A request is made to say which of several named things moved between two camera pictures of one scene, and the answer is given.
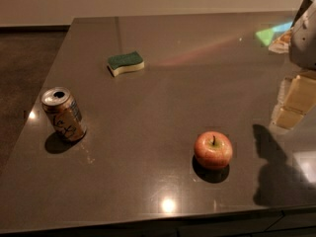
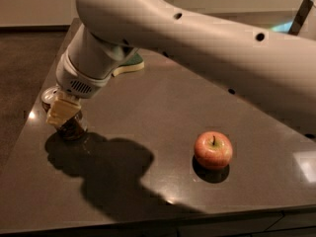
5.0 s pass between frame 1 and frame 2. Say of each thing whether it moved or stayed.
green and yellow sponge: stayed
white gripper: moved
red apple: stayed
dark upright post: stayed
